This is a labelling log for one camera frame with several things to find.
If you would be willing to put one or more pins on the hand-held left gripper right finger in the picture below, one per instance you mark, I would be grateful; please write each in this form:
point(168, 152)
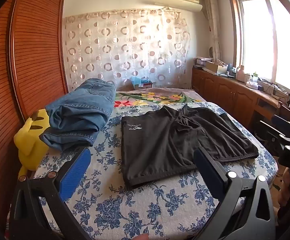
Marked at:
point(207, 171)

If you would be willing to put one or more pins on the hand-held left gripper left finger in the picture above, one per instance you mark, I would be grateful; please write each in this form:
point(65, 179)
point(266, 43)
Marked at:
point(75, 173)

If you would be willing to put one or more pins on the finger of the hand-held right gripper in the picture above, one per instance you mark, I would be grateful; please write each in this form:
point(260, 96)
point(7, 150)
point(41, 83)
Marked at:
point(288, 126)
point(272, 131)

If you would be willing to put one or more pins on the black pants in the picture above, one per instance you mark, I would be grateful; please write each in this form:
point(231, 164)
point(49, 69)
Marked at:
point(160, 142)

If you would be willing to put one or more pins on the person's left hand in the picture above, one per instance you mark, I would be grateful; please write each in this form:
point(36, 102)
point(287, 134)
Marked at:
point(140, 237)

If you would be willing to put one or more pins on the yellow plush toy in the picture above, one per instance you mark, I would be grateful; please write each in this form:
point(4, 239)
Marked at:
point(31, 142)

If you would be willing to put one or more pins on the folded blue jeans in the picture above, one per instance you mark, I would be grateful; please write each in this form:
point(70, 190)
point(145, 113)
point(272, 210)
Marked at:
point(84, 112)

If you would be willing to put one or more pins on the wooden cabinet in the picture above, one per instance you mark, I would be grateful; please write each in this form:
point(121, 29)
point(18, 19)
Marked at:
point(225, 90)

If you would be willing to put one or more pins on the white bottle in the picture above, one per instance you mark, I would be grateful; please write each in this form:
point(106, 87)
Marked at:
point(240, 73)

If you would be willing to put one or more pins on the blue floral bed sheet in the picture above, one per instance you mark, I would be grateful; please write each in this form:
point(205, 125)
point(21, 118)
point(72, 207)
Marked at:
point(140, 205)

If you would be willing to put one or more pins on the cardboard box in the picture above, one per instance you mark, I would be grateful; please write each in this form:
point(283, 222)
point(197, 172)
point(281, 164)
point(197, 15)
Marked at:
point(216, 67)

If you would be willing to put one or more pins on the colourful floral blanket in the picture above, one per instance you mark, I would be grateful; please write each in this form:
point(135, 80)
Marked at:
point(160, 96)

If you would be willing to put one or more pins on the window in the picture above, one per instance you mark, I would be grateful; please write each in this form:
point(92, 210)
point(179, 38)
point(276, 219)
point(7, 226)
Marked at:
point(260, 35)

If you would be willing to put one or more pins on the stack of papers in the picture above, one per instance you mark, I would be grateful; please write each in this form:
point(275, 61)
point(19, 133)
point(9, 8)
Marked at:
point(202, 62)

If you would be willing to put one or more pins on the white patterned window curtain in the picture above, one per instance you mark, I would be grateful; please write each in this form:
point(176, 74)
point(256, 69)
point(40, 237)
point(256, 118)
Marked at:
point(213, 22)

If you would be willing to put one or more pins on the wooden slatted wardrobe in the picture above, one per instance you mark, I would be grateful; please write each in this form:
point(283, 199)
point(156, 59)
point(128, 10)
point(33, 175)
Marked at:
point(22, 55)

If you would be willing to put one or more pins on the sheer curtain with circles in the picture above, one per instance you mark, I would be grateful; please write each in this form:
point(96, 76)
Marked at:
point(125, 50)

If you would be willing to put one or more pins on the white air deflector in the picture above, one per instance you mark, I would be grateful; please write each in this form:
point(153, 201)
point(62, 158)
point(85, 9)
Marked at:
point(180, 5)

